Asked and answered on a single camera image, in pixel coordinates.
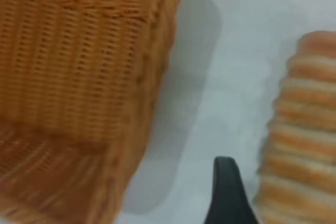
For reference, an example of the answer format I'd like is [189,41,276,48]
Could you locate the ridged striped bread loaf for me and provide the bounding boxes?
[252,30,336,224]

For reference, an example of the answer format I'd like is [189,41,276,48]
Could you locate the orange woven wicker basket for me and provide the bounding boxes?
[0,0,184,224]

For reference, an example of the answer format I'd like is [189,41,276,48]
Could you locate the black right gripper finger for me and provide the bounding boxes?
[203,156,260,224]

